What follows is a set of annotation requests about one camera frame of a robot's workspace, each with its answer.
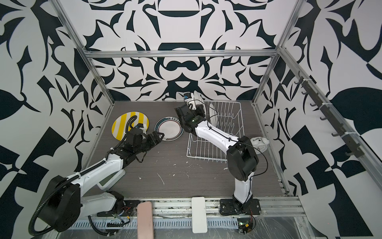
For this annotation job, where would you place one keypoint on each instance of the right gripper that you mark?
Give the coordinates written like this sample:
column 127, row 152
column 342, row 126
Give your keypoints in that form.
column 200, row 109

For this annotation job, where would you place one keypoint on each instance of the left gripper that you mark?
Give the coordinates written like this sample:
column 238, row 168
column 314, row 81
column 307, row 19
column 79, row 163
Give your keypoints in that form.
column 155, row 140

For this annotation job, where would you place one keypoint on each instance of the green rimmed white plate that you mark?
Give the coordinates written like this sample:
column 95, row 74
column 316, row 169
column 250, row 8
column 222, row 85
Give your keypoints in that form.
column 170, row 127

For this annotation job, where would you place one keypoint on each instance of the yellow white striped plate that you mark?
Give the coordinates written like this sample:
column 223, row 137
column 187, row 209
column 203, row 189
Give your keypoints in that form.
column 119, row 125

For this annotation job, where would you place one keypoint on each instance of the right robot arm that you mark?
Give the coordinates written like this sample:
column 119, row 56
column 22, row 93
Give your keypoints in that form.
column 241, row 153

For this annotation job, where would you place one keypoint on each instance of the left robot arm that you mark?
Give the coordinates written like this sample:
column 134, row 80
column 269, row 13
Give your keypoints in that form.
column 63, row 202

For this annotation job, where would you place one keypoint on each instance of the pink flat bar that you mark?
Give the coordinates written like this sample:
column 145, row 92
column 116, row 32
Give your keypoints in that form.
column 145, row 225

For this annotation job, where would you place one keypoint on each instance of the white flat block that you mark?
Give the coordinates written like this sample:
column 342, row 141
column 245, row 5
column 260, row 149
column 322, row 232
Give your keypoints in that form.
column 199, row 215

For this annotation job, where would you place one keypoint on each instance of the small circuit board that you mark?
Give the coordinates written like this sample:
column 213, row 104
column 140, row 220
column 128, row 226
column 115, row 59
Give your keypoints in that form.
column 246, row 225

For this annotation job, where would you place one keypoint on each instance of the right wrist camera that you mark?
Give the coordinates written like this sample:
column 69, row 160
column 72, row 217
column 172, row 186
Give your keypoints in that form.
column 188, row 97

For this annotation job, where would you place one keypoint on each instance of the white wire dish rack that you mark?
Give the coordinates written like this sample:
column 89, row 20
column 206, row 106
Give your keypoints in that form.
column 212, row 143

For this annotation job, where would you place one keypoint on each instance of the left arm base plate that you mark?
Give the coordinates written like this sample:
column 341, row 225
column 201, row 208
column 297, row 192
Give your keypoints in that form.
column 122, row 208

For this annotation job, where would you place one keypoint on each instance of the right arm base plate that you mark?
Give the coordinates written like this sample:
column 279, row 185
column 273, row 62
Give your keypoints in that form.
column 234, row 207

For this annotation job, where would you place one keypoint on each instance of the black hook rail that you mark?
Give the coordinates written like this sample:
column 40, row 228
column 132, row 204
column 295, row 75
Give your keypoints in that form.
column 332, row 116

